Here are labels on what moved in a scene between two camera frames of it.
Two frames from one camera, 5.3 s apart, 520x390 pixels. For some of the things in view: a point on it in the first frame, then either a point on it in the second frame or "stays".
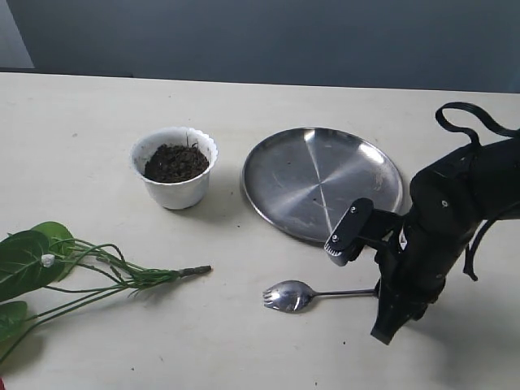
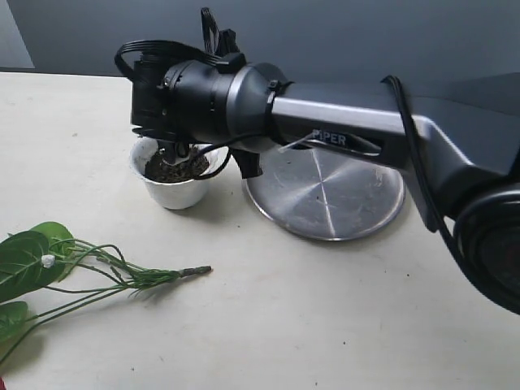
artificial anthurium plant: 75,270 stays
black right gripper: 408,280 to 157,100
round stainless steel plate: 305,182 stays
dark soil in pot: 175,163 stays
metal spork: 294,296 to 182,153
